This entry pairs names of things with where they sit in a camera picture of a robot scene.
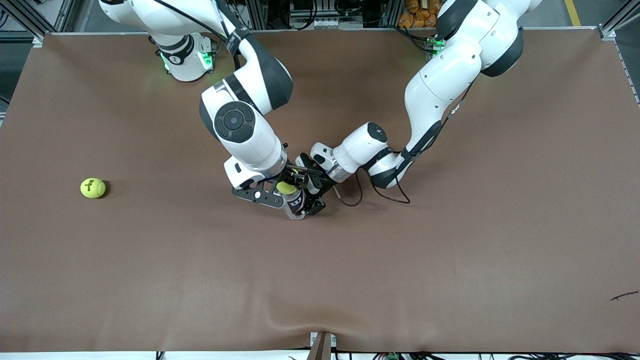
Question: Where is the aluminium frame strut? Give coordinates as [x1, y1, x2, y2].
[0, 0, 76, 48]

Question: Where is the aluminium frame rail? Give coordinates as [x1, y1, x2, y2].
[597, 0, 640, 106]

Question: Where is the brown table mat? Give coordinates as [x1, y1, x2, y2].
[0, 27, 640, 353]

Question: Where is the orange packets pile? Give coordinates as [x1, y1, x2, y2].
[397, 0, 443, 29]

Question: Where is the aluminium camera post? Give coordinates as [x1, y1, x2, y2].
[309, 331, 338, 360]

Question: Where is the white power strip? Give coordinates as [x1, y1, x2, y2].
[295, 17, 362, 31]

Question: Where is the clear Wilson tennis ball can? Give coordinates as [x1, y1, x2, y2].
[282, 187, 307, 221]

